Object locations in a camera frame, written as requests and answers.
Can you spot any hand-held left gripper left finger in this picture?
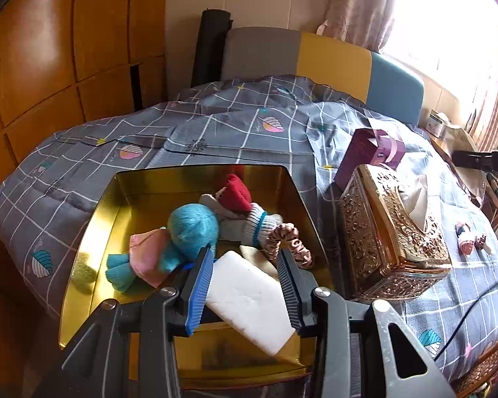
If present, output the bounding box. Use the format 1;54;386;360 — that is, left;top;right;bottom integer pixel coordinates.
33;245;215;398

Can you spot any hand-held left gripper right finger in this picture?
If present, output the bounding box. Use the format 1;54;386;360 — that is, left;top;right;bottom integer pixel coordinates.
276;248;457;398

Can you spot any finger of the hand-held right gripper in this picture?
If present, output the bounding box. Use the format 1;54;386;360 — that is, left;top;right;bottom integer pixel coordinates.
452;150;498;173

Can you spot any white tissue pack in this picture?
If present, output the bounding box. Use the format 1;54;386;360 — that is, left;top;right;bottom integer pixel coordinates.
205;250;298;358

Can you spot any brown patterned scrunchie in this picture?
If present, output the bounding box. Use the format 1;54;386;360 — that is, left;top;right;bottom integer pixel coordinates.
267;223;316;270

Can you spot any teal pink plush toy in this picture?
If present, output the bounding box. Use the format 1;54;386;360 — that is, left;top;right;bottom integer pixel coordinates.
105;202;222;292

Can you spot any red knitted item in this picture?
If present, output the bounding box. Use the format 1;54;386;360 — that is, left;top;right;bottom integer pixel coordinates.
216;173;253;217

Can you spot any gold tin container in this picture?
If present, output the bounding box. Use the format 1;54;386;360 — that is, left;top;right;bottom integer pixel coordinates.
58;165;350;379

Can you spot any wooden bedside table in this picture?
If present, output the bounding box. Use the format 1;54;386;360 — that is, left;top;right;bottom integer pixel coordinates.
427;124;489;208

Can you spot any clear plastic container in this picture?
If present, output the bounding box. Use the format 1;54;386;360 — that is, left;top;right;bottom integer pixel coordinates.
424;110;457;140

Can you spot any pink patterned curtain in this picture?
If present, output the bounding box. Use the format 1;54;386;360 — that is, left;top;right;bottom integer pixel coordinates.
319;0;401;53
468;50;498;151

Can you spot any white tissue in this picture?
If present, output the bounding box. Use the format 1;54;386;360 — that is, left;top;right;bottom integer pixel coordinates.
398;173;432;233

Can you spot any white sock with teal stripes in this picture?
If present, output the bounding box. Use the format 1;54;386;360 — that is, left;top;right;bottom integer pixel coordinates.
198;193;284;250

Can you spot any pink fabric item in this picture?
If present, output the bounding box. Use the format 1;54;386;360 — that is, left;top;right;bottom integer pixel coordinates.
456;221;493;257

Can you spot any gold ornate tissue box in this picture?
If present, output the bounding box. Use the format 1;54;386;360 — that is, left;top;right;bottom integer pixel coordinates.
336;163;453;301

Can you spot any purple box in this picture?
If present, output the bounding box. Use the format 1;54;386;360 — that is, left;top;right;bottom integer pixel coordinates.
334;117;408;188

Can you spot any bright window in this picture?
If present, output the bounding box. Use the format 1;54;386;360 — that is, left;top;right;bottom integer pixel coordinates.
381;0;498;105

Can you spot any grey checked pillow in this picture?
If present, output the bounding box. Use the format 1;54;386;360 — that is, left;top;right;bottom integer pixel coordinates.
53;119;172;151
163;112;317;162

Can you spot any grey yellow blue headboard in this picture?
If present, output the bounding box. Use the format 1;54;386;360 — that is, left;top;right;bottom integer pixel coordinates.
221;27;426;127

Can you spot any wicker chair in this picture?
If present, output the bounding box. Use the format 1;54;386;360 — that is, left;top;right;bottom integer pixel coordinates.
452;332;498;398

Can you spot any black rolled mat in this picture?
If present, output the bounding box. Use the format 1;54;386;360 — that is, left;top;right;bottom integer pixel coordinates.
191;7;235;89

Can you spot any wooden wardrobe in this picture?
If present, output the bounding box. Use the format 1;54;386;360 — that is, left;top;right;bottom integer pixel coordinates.
0;0;169;283

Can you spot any black cable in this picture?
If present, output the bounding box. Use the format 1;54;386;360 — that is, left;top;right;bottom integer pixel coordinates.
434;294;498;359

